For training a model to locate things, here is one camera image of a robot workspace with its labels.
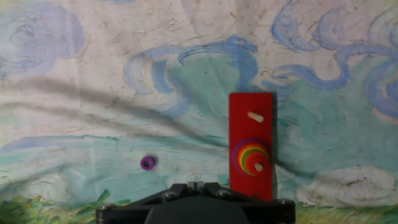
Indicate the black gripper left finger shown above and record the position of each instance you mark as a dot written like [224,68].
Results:
[180,191]

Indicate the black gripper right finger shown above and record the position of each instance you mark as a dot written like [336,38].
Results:
[214,191]

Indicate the green blue painted cloth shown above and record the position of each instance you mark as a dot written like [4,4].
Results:
[93,93]

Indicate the red Hanoi base with pegs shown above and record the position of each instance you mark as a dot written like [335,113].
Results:
[245,102]

